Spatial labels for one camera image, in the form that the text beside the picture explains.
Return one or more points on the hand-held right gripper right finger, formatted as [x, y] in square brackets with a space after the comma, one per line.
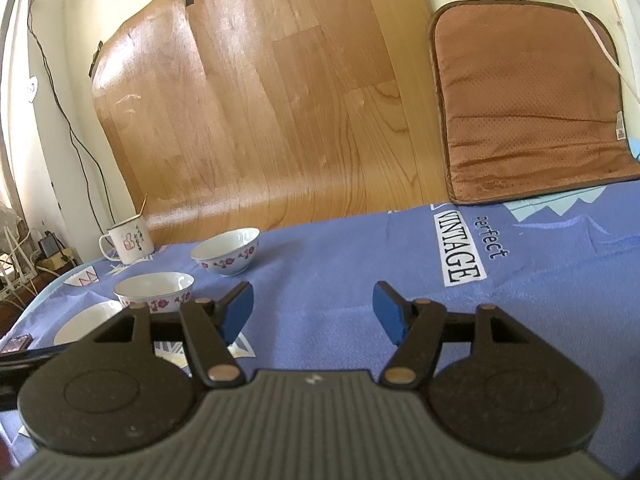
[389, 312]

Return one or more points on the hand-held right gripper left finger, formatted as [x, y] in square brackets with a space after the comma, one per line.
[235, 312]

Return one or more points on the floral white bowl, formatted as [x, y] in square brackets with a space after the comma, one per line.
[152, 287]
[225, 255]

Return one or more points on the small floral white plate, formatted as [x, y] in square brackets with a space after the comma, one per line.
[87, 322]

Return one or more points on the blue printed blanket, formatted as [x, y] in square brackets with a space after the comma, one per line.
[325, 255]

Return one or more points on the yellow box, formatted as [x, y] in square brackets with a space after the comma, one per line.
[57, 261]

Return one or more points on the black power adapter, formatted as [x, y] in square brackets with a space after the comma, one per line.
[50, 245]

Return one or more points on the white enamel mug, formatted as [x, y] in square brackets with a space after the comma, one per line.
[130, 242]

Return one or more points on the wood-pattern laminate board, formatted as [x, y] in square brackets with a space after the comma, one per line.
[275, 110]

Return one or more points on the brown seat cushion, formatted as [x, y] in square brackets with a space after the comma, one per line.
[530, 105]

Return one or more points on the light blue cloth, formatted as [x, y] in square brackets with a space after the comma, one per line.
[635, 150]

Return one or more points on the white cushion tag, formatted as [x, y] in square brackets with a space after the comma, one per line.
[619, 127]

